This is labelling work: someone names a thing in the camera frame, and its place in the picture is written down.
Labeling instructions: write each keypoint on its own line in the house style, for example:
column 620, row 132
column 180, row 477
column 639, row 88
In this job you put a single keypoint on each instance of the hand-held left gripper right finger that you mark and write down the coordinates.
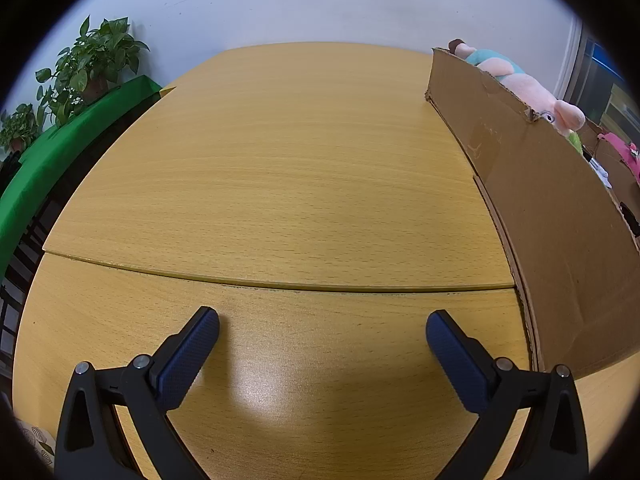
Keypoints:
column 457, row 360

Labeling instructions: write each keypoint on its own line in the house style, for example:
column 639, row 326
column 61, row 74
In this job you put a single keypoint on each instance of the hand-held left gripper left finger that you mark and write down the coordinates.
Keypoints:
column 192, row 355

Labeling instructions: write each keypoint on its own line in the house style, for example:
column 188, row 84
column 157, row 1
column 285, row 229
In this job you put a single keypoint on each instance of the cardboard box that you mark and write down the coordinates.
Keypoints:
column 550, row 240

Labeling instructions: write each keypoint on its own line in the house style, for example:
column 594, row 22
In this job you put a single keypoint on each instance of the wooden desktop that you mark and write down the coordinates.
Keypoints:
column 280, row 185

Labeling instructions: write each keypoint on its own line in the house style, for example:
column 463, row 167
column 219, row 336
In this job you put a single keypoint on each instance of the leaf patterned cloth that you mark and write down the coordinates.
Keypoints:
column 37, row 442

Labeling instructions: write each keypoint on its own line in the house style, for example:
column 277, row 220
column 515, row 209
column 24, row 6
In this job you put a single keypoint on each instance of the black metal rack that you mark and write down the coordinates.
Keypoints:
column 20, row 255

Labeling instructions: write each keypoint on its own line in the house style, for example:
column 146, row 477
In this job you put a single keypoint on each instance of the green cloth covered shelf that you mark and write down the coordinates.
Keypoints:
column 60, row 150

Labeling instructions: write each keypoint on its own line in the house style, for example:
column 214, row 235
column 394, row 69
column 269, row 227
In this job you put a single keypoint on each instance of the pink plush toy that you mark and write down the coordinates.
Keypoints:
column 625, row 147

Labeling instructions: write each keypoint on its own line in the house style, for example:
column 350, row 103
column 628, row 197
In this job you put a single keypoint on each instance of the pink and teal pig plush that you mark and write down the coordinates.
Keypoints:
column 520, row 85

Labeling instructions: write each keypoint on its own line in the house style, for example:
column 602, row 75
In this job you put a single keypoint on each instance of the small potted green plant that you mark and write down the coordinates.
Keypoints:
column 17, row 127

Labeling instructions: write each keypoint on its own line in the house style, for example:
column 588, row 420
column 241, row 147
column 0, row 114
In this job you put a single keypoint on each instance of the large potted green plant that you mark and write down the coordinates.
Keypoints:
column 85, row 70

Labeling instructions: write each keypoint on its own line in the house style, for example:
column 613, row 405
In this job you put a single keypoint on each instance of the glass partition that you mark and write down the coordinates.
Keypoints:
column 575, row 70

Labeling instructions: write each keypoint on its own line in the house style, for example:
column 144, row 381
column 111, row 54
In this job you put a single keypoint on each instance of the blue banner strip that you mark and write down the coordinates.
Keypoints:
column 602, row 57

